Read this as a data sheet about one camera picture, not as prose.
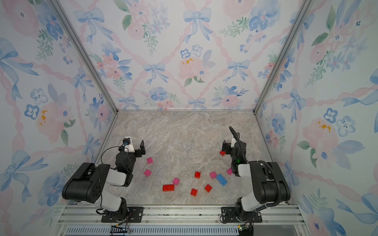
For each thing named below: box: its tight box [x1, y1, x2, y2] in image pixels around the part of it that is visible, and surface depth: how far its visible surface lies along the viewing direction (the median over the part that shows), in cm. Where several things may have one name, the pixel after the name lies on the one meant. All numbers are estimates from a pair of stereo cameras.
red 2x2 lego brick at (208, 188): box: [204, 183, 213, 193], surface depth 83 cm
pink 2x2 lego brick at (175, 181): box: [172, 177, 181, 186], surface depth 85 cm
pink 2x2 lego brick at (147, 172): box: [143, 169, 152, 177], surface depth 88 cm
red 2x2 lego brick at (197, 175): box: [194, 171, 202, 179], surface depth 88 cm
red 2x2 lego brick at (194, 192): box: [189, 188, 198, 197], surface depth 81 cm
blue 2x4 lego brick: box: [216, 174, 228, 187], surface depth 86 cm
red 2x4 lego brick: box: [162, 184, 175, 192], surface depth 83 cm
